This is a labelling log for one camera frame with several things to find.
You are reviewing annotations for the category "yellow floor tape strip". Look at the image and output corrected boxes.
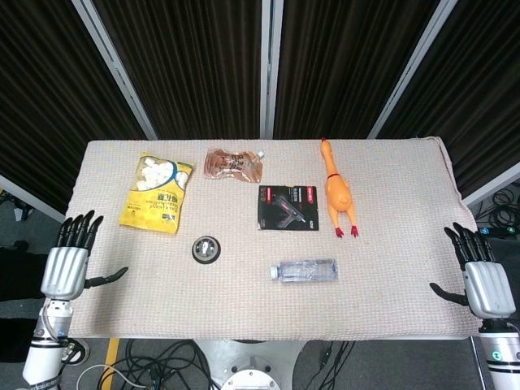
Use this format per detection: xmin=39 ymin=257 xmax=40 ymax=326
xmin=103 ymin=337 xmax=122 ymax=390

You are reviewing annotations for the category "brown spouted drink pouch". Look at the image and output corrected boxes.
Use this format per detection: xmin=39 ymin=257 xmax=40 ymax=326
xmin=203 ymin=148 xmax=267 ymax=184

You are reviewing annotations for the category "black floor cable bundle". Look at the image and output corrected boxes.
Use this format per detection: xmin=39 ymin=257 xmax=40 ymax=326
xmin=119 ymin=339 xmax=216 ymax=390

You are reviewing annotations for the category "beige woven table cloth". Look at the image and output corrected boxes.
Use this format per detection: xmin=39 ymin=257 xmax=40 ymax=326
xmin=58 ymin=136 xmax=483 ymax=340

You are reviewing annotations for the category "white floor cable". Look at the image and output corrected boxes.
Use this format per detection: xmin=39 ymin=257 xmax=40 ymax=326
xmin=75 ymin=364 xmax=145 ymax=390

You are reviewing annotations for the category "yellow snack bag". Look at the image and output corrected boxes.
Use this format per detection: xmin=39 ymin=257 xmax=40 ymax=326
xmin=118 ymin=151 xmax=194 ymax=236

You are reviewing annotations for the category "orange rubber chicken toy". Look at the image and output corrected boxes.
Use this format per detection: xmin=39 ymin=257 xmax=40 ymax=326
xmin=319 ymin=136 xmax=361 ymax=239

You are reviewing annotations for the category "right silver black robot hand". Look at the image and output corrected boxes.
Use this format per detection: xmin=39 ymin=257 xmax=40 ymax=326
xmin=429 ymin=222 xmax=514 ymax=319

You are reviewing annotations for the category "black cable coil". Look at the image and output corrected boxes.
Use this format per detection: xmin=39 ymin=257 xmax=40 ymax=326
xmin=473 ymin=187 xmax=520 ymax=231

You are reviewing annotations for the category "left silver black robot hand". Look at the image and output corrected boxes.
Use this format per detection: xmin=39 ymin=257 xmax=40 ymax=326
xmin=40 ymin=210 xmax=129 ymax=301

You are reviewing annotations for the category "black glue gun package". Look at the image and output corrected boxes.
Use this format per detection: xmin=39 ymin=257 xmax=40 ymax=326
xmin=257 ymin=184 xmax=320 ymax=232

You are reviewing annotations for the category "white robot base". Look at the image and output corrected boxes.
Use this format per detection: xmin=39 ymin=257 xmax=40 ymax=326
xmin=193 ymin=338 xmax=310 ymax=390

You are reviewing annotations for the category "black pleated partition panel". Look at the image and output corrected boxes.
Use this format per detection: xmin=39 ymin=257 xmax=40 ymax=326
xmin=377 ymin=0 xmax=520 ymax=199
xmin=0 ymin=0 xmax=149 ymax=214
xmin=272 ymin=0 xmax=441 ymax=140
xmin=93 ymin=0 xmax=263 ymax=141

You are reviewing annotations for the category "grey metal partition post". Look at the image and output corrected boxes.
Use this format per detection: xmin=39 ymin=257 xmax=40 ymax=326
xmin=71 ymin=0 xmax=158 ymax=141
xmin=366 ymin=0 xmax=464 ymax=140
xmin=259 ymin=0 xmax=284 ymax=140

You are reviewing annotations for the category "clear plastic water bottle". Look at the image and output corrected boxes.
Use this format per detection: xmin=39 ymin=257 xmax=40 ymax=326
xmin=270 ymin=258 xmax=340 ymax=284

